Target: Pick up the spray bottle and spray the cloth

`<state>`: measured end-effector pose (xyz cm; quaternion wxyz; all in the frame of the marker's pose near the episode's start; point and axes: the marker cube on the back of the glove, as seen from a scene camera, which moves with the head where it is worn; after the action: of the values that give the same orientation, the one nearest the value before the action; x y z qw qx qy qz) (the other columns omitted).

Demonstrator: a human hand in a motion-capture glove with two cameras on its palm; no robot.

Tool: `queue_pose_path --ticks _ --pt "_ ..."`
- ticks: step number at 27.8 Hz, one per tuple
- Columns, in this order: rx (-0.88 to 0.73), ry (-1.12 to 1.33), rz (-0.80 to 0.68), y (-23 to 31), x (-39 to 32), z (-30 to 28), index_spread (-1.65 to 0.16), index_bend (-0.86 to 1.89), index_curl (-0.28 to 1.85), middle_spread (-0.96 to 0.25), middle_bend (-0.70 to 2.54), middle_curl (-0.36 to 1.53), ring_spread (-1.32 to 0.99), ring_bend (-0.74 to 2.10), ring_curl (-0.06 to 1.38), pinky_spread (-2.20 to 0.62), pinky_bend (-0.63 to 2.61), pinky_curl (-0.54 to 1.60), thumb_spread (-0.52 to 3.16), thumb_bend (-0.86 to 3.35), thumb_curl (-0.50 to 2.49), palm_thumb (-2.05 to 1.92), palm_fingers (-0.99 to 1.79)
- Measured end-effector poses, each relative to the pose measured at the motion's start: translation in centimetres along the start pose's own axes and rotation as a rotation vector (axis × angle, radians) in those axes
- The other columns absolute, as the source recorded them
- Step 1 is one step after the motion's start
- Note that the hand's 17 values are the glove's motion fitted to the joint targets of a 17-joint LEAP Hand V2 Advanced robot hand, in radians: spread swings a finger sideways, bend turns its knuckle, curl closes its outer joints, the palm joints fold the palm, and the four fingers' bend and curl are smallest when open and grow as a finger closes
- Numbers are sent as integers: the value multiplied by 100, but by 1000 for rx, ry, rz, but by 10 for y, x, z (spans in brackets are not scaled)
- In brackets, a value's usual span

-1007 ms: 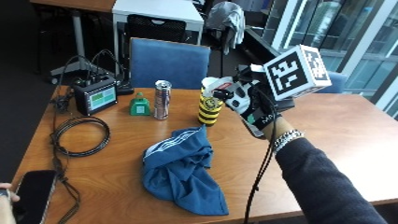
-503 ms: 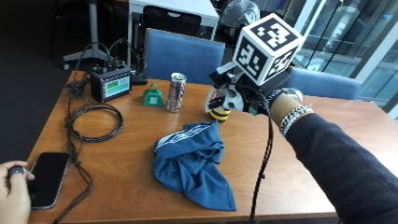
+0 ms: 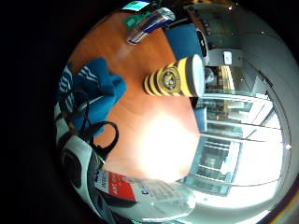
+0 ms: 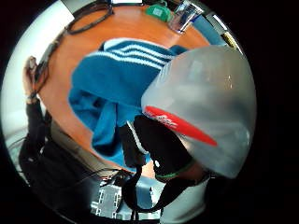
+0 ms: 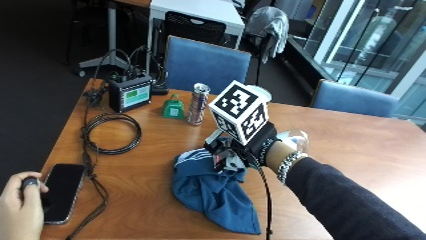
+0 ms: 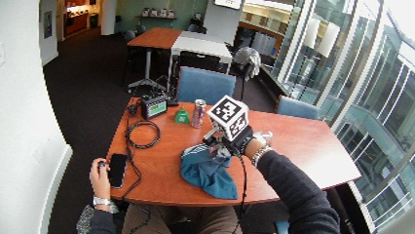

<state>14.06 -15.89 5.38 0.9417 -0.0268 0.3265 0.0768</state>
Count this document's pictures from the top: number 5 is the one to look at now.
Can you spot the small green bell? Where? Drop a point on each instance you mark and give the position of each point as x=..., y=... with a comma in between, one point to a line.
x=173, y=108

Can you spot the black smartphone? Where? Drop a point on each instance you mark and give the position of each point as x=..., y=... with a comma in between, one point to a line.
x=62, y=193

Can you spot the grey jacket on stand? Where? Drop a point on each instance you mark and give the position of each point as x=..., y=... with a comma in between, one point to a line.
x=268, y=30

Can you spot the black device with screen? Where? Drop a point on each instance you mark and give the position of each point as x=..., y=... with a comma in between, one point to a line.
x=131, y=95

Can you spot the white round cup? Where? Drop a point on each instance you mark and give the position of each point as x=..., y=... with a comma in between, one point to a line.
x=261, y=91

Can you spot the white desk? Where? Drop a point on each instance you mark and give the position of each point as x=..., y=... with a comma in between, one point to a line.
x=200, y=10

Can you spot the silver drink can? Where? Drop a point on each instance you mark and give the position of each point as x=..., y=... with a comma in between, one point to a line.
x=197, y=106

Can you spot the white marker cube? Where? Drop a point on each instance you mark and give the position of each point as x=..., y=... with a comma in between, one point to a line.
x=240, y=106

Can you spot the blue padded chair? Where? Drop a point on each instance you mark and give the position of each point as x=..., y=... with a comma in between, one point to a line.
x=355, y=100
x=204, y=63

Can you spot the blue cloth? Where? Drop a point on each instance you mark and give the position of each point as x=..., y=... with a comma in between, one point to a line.
x=213, y=196

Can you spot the grey desk base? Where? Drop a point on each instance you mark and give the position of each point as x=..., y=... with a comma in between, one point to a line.
x=108, y=61

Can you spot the black mesh chair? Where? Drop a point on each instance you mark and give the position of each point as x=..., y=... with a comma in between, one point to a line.
x=195, y=28

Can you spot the clear plastic cup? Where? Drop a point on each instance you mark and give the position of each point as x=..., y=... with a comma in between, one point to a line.
x=299, y=139

